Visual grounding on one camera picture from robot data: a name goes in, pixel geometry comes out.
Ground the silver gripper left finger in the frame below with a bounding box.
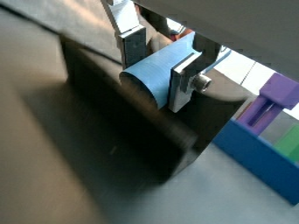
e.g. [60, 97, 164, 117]
[102, 0, 147, 68]

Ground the green hexagon peg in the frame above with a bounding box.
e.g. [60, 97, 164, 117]
[275, 124, 299, 163]

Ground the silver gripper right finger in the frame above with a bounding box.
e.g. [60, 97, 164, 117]
[168, 32, 231, 113]

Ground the purple pentagon peg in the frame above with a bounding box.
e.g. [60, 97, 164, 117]
[238, 73, 299, 135]

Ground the brown round cylinder peg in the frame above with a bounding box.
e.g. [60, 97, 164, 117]
[171, 28, 192, 41]

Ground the light blue oval cylinder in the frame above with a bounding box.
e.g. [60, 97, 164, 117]
[119, 32, 200, 109]

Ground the blue shape sorter block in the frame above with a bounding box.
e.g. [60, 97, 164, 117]
[212, 120, 299, 205]

